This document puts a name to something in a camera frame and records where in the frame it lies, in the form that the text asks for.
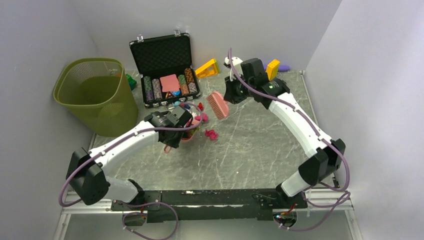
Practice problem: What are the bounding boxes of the purple cylinder toy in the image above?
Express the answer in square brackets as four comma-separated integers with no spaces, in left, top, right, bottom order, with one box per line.
[278,64,291,72]

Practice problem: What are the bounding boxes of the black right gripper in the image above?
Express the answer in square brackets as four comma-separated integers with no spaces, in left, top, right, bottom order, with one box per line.
[224,72,255,105]

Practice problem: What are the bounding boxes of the red paper scrap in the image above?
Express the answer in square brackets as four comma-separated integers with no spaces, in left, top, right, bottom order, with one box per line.
[197,102,204,111]

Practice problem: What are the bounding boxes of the yellow toy brick wedge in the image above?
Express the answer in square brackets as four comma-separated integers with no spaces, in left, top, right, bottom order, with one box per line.
[195,58,220,79]

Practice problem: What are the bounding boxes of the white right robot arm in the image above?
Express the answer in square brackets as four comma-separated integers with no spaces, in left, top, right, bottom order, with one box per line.
[223,57,346,208]

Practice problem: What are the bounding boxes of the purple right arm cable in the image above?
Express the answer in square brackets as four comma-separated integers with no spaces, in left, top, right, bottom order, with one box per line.
[227,47,351,232]

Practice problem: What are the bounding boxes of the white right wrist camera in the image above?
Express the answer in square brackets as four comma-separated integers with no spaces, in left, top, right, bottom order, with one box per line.
[224,56,243,75]

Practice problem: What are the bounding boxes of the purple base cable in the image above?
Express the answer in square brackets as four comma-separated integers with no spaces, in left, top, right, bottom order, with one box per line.
[121,201,180,240]

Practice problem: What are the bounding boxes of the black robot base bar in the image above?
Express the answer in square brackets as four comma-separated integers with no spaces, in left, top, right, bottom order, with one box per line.
[110,188,309,224]

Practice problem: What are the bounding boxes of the pink plastic dustpan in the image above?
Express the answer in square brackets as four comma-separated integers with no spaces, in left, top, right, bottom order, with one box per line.
[163,110,200,154]

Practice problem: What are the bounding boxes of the green blue toy bricks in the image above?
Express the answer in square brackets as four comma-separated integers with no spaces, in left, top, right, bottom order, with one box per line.
[126,74,137,91]

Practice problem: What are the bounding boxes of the black poker chip case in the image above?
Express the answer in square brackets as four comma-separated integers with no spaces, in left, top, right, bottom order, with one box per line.
[128,30,202,109]

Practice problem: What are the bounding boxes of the light blue paper scrap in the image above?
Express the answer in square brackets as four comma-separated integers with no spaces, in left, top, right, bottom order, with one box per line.
[173,101,182,107]

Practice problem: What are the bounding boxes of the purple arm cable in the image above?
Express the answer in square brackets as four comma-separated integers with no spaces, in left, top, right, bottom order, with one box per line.
[227,47,351,232]
[58,101,205,208]

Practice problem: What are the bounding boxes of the pink hand brush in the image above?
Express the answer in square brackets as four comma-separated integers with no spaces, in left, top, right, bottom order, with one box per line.
[206,91,230,120]

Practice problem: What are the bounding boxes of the olive green waste basket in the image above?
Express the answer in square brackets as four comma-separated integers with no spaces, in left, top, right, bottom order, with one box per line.
[53,57,139,137]

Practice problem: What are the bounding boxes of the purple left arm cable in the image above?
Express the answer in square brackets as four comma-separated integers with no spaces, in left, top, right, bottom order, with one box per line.
[58,101,205,208]

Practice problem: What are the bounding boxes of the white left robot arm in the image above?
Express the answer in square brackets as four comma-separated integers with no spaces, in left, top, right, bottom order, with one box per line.
[62,106,194,210]

